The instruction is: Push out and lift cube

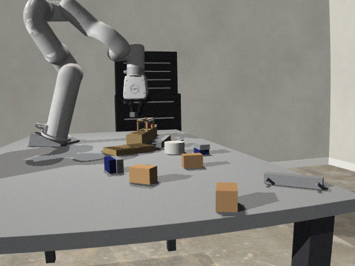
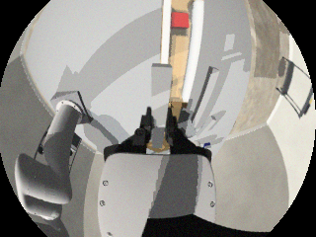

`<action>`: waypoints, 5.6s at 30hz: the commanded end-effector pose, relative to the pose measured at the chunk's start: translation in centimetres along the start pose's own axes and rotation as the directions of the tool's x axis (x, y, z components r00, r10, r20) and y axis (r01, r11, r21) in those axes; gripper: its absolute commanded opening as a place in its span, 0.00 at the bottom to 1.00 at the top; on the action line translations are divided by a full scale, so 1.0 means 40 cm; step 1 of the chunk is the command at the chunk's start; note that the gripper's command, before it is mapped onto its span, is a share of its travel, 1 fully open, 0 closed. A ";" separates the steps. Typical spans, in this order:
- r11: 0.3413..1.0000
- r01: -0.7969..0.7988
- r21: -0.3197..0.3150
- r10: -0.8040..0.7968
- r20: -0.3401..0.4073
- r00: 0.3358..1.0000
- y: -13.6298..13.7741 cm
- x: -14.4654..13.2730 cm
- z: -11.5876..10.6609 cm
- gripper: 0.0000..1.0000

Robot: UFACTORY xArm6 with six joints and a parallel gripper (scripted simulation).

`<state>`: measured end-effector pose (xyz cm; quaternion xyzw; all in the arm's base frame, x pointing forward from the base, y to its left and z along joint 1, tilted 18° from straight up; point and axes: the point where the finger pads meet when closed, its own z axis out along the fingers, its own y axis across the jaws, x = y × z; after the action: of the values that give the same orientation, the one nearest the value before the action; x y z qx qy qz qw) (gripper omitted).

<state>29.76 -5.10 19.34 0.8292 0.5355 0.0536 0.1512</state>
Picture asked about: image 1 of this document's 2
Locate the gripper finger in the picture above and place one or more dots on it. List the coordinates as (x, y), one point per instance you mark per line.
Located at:
(141, 104)
(130, 103)

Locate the white short cylinder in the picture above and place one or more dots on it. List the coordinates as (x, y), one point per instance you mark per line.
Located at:
(174, 147)

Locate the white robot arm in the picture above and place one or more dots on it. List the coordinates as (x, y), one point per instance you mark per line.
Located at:
(36, 15)

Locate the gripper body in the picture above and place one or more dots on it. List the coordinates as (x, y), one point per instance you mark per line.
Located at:
(135, 87)

